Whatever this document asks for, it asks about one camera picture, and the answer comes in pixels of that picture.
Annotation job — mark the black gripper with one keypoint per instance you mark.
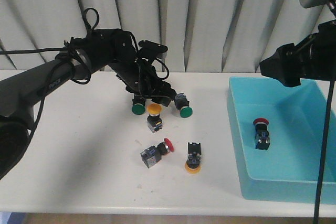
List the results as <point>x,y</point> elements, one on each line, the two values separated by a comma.
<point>313,58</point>
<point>132,62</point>

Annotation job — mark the yellow push button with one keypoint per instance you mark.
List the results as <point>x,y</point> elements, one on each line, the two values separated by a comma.
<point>154,121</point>

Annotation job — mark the red push button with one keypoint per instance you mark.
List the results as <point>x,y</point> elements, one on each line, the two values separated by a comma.
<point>262,138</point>
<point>153,154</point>

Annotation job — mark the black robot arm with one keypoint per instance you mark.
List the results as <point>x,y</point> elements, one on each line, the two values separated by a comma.
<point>77,61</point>

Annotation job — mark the turquoise plastic box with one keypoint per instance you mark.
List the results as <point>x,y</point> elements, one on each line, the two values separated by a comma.
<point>288,170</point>

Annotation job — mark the green push button left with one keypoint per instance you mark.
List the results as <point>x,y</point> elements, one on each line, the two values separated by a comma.
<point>138,107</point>

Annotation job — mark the green push button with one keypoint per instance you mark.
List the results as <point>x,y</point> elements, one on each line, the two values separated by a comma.
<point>138,107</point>
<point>182,104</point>

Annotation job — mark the green push button right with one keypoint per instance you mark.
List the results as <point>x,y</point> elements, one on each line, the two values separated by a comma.
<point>182,104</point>

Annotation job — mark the red push button lying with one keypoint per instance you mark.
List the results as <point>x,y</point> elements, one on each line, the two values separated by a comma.
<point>153,154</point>

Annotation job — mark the yellow push button upside-down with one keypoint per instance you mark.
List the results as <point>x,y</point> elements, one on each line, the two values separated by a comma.
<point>193,162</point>

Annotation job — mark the white pleated curtain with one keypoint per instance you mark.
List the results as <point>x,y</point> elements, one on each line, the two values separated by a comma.
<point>201,35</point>

